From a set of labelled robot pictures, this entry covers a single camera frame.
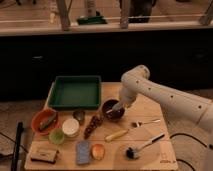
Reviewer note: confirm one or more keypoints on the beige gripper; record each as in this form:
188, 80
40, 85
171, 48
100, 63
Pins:
125, 101

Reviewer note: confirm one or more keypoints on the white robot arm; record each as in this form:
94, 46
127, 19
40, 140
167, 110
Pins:
136, 81

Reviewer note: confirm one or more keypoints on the purple bowl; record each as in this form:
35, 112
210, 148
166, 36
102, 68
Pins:
115, 115

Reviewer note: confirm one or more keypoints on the green sponge in bowl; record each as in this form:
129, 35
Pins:
47, 122

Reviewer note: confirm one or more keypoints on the orange bowl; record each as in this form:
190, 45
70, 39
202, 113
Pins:
42, 116

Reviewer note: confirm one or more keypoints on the metal fork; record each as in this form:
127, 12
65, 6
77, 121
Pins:
139, 123

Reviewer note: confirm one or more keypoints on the bunch of dark grapes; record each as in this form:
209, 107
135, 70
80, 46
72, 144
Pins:
95, 122

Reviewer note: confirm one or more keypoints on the small metal cup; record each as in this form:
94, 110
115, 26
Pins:
79, 115

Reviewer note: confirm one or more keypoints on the green plastic tray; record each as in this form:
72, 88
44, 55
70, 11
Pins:
75, 92

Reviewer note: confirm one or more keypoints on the black dish brush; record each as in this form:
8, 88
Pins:
133, 152

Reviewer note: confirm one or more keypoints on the orange bread roll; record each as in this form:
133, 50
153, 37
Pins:
98, 151

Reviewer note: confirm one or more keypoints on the white round container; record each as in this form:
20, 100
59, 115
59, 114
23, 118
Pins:
70, 127

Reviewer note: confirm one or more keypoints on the blue sponge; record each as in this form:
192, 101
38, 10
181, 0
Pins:
83, 153

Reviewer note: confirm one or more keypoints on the small green cup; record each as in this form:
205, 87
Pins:
56, 136

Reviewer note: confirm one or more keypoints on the green base object background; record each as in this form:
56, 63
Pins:
97, 19

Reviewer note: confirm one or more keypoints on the wooden block eraser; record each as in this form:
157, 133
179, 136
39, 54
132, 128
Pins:
44, 155

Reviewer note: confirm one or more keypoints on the black pole left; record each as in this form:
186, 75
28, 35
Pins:
16, 149

